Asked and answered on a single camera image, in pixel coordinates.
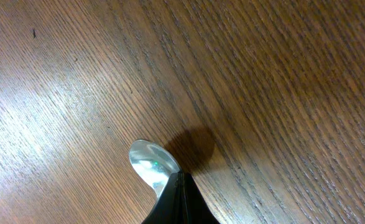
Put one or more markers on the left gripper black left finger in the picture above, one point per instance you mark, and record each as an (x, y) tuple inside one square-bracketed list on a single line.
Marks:
[(168, 208)]

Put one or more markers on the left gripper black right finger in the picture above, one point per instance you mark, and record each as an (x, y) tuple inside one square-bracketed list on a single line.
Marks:
[(195, 209)]

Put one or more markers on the steel teaspoon one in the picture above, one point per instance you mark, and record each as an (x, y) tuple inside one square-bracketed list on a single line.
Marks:
[(153, 164)]

